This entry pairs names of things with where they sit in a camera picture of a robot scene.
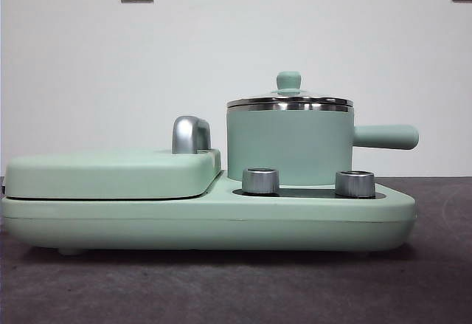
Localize glass lid with green knob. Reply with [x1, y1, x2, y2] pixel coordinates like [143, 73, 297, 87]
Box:
[226, 70, 352, 108]

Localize silver control knob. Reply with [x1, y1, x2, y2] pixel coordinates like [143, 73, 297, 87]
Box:
[241, 168, 280, 195]
[335, 170, 376, 197]

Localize green breakfast machine base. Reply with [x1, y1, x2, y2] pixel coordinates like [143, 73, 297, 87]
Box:
[0, 186, 417, 257]

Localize green griddle cover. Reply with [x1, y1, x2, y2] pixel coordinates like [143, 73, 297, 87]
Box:
[4, 147, 222, 199]

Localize green pot with handle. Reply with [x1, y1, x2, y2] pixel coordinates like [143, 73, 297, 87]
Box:
[226, 103, 420, 187]

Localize silver cover handle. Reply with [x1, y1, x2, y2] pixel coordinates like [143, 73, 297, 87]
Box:
[171, 115, 212, 154]

